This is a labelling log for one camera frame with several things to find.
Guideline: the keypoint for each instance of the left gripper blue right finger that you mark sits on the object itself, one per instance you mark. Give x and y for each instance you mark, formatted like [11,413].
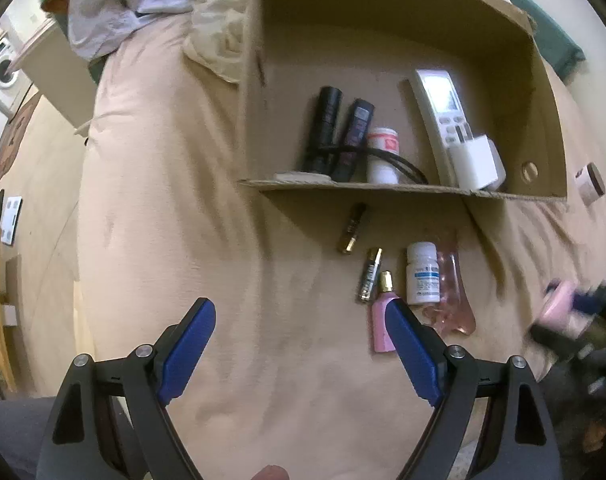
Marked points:
[420,349]

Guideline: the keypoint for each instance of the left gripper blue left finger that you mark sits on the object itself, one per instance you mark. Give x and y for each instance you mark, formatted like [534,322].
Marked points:
[180,347]

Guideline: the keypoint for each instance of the pink perfume bottle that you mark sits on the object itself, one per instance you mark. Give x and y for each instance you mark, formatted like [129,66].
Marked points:
[382,342]

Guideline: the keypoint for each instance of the clear pink plastic package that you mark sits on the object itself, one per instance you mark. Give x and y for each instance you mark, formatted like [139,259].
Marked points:
[453,313]

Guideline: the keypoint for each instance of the pink foot-shaped pouch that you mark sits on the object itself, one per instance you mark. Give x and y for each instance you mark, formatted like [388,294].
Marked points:
[558,313]

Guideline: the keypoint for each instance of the white bottle blue label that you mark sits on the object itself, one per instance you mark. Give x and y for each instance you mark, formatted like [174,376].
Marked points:
[422,274]

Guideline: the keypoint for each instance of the black gold AA battery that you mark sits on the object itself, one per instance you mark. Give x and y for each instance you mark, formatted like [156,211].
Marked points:
[370,274]

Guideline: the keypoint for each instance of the white bottle red label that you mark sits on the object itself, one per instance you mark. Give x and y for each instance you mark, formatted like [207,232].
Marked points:
[379,169]

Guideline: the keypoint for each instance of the white USB charger block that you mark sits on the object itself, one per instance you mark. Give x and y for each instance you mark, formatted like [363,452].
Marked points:
[477,164]

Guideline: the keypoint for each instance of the black rectangular vape device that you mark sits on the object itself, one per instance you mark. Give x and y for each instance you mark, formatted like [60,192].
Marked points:
[353,137]

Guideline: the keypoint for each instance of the white air conditioner remote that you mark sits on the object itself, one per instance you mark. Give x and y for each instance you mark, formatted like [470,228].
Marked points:
[442,113]

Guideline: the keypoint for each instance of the black flashlight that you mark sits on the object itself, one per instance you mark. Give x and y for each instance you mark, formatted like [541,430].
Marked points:
[316,157]

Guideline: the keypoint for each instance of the beige bed sheet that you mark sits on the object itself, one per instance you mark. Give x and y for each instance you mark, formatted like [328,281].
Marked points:
[288,377]

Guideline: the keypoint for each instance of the black gold lipstick tube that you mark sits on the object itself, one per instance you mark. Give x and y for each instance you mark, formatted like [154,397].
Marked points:
[349,234]

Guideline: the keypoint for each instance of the white jar brown lid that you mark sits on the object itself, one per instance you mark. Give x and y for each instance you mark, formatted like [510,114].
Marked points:
[589,184]

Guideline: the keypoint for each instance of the white bathroom scale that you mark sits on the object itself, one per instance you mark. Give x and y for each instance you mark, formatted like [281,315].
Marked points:
[9,220]

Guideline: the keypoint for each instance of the brown door mat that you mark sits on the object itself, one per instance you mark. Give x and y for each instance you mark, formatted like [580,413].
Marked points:
[14,131]

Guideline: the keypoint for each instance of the beige bedside cabinet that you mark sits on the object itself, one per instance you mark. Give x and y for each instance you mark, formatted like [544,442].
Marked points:
[59,74]

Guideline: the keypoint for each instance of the teal cushion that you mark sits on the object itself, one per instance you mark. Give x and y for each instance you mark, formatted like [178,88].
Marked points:
[554,44]

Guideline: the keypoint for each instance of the white washing machine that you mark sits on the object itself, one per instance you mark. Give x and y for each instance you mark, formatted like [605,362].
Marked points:
[14,84]

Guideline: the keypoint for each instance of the cream patterned blanket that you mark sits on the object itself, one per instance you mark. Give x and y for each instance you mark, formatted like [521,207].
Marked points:
[215,37]

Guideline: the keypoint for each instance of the brown cardboard box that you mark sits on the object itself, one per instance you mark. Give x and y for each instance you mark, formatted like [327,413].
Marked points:
[370,50]

